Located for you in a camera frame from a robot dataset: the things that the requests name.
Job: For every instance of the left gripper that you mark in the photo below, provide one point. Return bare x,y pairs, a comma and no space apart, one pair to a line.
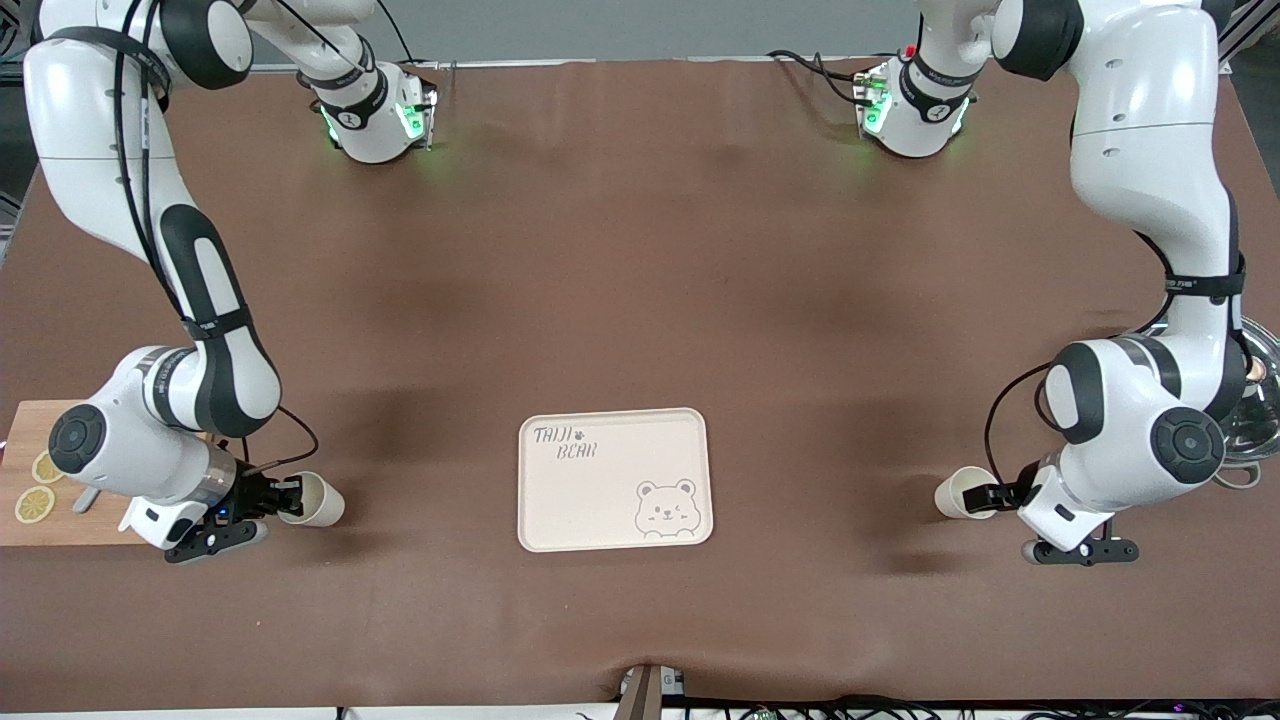
1022,492

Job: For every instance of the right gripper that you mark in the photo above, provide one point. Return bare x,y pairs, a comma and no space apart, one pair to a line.
251,493

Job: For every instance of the white IKEA cup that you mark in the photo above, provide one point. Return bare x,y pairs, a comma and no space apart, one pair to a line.
955,492
320,503

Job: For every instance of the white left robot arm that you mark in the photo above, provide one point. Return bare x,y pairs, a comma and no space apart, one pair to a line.
1150,150

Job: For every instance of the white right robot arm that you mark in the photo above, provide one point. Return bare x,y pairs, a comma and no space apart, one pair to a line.
90,150

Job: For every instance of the grey plastic knife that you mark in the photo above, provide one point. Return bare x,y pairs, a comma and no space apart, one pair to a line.
85,500

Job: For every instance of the lemon slice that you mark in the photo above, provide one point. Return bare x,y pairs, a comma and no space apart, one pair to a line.
34,504
42,468

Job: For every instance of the grey-green electric cooking pot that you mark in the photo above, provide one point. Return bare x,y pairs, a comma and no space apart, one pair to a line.
1240,478

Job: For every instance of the wooden cutting board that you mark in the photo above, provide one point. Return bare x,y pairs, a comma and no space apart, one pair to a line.
20,535

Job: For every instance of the glass pot lid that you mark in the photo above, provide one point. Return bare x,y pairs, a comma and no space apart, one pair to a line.
1260,420

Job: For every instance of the beige bear print tray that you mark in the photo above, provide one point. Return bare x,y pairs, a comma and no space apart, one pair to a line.
615,480

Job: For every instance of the brown table cover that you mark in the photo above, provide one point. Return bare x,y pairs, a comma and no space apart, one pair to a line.
640,300

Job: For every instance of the grey table edge bracket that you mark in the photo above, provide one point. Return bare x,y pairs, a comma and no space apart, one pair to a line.
645,692

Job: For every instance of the aluminium frame profile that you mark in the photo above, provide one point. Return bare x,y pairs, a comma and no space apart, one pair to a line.
1245,25

